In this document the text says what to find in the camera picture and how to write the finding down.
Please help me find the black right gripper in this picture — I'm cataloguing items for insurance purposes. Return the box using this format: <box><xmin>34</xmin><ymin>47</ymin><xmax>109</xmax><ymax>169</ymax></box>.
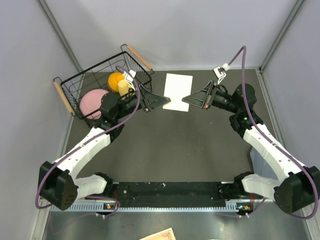
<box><xmin>182</xmin><ymin>81</ymin><xmax>240</xmax><ymax>114</ymax></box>

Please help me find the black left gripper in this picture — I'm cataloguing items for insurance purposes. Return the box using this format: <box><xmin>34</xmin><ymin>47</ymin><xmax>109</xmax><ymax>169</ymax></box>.
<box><xmin>114</xmin><ymin>83</ymin><xmax>171</xmax><ymax>120</ymax></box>

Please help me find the cream paper letter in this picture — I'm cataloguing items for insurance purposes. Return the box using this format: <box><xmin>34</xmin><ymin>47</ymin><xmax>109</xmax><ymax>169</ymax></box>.
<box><xmin>162</xmin><ymin>73</ymin><xmax>193</xmax><ymax>112</ymax></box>

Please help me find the grey blue envelope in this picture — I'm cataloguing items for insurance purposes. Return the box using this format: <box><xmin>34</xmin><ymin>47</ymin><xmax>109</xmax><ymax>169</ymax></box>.
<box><xmin>250</xmin><ymin>147</ymin><xmax>278</xmax><ymax>180</ymax></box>

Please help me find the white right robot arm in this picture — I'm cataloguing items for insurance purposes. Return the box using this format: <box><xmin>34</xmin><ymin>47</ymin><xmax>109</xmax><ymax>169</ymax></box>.
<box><xmin>182</xmin><ymin>81</ymin><xmax>320</xmax><ymax>214</ymax></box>

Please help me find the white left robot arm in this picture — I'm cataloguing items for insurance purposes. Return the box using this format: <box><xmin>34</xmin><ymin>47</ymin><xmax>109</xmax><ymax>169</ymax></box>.
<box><xmin>35</xmin><ymin>84</ymin><xmax>171</xmax><ymax>211</ymax></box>

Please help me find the pale yellow mug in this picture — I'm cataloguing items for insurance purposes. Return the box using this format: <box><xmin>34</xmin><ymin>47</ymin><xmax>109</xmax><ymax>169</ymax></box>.
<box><xmin>118</xmin><ymin>80</ymin><xmax>135</xmax><ymax>100</ymax></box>

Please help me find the orange bowl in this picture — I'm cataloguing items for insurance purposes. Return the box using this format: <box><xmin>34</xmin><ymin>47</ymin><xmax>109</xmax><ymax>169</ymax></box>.
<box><xmin>107</xmin><ymin>72</ymin><xmax>124</xmax><ymax>93</ymax></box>

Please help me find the pink plate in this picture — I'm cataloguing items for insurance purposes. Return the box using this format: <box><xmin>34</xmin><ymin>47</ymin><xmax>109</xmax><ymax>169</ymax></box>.
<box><xmin>79</xmin><ymin>89</ymin><xmax>109</xmax><ymax>120</ymax></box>

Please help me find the brown patterned paper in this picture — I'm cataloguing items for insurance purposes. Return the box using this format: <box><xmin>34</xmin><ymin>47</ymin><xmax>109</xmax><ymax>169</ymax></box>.
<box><xmin>140</xmin><ymin>228</ymin><xmax>176</xmax><ymax>240</ymax></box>

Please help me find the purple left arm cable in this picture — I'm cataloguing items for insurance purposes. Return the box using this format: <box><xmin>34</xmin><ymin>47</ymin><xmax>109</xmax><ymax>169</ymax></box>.
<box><xmin>34</xmin><ymin>65</ymin><xmax>141</xmax><ymax>218</ymax></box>

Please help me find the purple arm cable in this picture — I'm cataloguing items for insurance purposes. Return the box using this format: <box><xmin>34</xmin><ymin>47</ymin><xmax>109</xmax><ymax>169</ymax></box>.
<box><xmin>34</xmin><ymin>65</ymin><xmax>141</xmax><ymax>218</ymax></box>
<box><xmin>216</xmin><ymin>46</ymin><xmax>320</xmax><ymax>220</ymax></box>

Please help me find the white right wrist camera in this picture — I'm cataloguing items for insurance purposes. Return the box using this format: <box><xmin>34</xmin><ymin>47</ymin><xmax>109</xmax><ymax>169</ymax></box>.
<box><xmin>213</xmin><ymin>63</ymin><xmax>230</xmax><ymax>85</ymax></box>

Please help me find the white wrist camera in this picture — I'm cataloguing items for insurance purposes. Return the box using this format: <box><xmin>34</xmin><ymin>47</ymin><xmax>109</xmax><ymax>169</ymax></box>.
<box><xmin>122</xmin><ymin>70</ymin><xmax>136</xmax><ymax>91</ymax></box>
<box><xmin>213</xmin><ymin>63</ymin><xmax>230</xmax><ymax>85</ymax></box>

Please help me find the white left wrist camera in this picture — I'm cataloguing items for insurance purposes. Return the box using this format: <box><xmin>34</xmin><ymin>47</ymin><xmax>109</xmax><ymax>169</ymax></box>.
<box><xmin>122</xmin><ymin>70</ymin><xmax>136</xmax><ymax>91</ymax></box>

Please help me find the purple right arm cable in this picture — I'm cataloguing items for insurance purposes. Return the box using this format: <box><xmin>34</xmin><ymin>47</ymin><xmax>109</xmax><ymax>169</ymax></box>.
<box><xmin>216</xmin><ymin>46</ymin><xmax>320</xmax><ymax>220</ymax></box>

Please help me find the black wire dish basket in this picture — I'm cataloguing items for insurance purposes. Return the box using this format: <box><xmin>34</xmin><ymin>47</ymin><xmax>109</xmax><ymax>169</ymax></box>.
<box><xmin>53</xmin><ymin>44</ymin><xmax>155</xmax><ymax>127</ymax></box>

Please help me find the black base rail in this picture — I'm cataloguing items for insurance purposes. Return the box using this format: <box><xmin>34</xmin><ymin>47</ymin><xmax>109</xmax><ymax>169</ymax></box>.
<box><xmin>84</xmin><ymin>181</ymin><xmax>263</xmax><ymax>208</ymax></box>

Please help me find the grey slotted cable duct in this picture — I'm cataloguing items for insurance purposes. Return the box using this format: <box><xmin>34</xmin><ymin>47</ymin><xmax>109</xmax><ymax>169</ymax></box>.
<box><xmin>64</xmin><ymin>200</ymin><xmax>253</xmax><ymax>213</ymax></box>

